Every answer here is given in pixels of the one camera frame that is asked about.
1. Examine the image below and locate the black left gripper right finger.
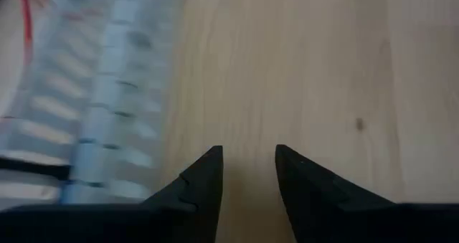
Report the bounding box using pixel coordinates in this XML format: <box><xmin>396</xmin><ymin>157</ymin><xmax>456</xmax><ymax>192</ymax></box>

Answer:
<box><xmin>274</xmin><ymin>143</ymin><xmax>396</xmax><ymax>243</ymax></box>

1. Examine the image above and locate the white slotted cable duct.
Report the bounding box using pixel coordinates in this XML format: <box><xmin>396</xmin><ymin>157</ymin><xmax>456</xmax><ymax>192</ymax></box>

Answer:
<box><xmin>0</xmin><ymin>0</ymin><xmax>173</xmax><ymax>205</ymax></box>

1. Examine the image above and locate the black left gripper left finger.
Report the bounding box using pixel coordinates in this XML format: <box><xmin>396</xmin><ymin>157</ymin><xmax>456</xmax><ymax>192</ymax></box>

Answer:
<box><xmin>141</xmin><ymin>145</ymin><xmax>224</xmax><ymax>243</ymax></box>

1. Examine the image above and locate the thin red spool wire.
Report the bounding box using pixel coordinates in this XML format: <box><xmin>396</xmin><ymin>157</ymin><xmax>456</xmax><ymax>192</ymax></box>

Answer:
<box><xmin>18</xmin><ymin>0</ymin><xmax>35</xmax><ymax>63</ymax></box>

